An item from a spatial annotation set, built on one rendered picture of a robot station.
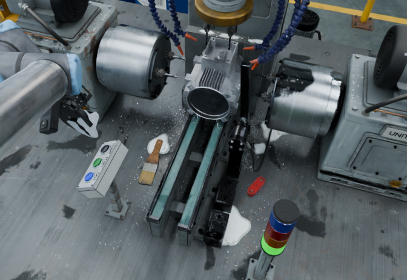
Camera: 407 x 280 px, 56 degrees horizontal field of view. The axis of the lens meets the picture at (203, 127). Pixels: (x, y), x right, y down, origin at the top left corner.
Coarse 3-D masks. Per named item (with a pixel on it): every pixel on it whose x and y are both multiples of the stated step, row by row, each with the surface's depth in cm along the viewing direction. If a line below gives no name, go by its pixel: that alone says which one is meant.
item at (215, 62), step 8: (216, 40) 136; (224, 40) 135; (208, 48) 134; (224, 48) 136; (232, 48) 134; (208, 56) 133; (216, 56) 131; (224, 56) 132; (232, 56) 129; (208, 64) 130; (216, 64) 129; (224, 64) 128; (232, 64) 131; (224, 72) 130
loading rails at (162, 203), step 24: (192, 120) 140; (192, 144) 138; (216, 144) 134; (168, 168) 126; (168, 192) 121; (192, 192) 121; (216, 192) 133; (168, 216) 128; (192, 216) 115; (192, 240) 121
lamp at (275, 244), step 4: (264, 232) 95; (264, 236) 95; (268, 236) 92; (268, 240) 93; (272, 240) 91; (268, 244) 94; (272, 244) 93; (276, 244) 92; (280, 244) 92; (284, 244) 93
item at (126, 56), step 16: (112, 32) 132; (128, 32) 133; (144, 32) 133; (160, 32) 136; (112, 48) 130; (128, 48) 129; (144, 48) 129; (160, 48) 134; (96, 64) 133; (112, 64) 131; (128, 64) 129; (144, 64) 128; (160, 64) 138; (112, 80) 134; (128, 80) 132; (144, 80) 130; (160, 80) 143; (144, 96) 137
